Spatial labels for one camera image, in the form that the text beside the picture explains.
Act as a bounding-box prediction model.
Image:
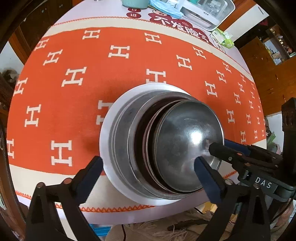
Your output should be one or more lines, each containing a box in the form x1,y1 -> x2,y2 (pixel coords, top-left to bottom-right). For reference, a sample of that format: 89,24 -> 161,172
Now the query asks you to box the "small stainless steel bowl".
153,100 -> 224,193

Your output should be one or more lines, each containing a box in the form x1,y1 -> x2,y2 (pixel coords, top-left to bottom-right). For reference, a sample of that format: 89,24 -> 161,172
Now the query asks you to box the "large white plate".
99,83 -> 192,206

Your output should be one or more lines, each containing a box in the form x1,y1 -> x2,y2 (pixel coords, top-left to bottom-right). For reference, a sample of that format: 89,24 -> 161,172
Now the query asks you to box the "large stainless steel bowl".
100,86 -> 194,205

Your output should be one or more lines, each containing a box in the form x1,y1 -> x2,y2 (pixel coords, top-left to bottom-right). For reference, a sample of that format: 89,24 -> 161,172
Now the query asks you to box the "pink steel-lined bowl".
128,91 -> 201,199

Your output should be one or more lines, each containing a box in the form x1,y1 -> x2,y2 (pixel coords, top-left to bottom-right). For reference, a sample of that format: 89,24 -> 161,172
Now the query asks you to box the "orange H-pattern blanket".
7,18 -> 266,203

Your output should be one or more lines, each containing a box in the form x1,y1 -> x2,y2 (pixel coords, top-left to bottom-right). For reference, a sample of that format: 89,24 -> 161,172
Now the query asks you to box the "wooden cabinet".
239,24 -> 295,115

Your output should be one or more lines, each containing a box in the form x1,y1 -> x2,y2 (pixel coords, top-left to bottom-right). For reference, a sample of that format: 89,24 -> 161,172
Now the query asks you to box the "green tissue pack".
211,28 -> 234,49

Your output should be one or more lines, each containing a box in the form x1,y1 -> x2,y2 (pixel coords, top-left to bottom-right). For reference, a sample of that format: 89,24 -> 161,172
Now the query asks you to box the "white cosmetic storage box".
175,0 -> 235,32

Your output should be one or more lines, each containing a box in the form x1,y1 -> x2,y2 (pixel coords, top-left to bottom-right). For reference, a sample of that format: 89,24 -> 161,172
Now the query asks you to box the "blue plastic bag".
149,0 -> 184,19

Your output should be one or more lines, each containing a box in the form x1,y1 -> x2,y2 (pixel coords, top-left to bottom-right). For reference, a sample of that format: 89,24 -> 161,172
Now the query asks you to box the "teal ceramic jar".
122,0 -> 149,9

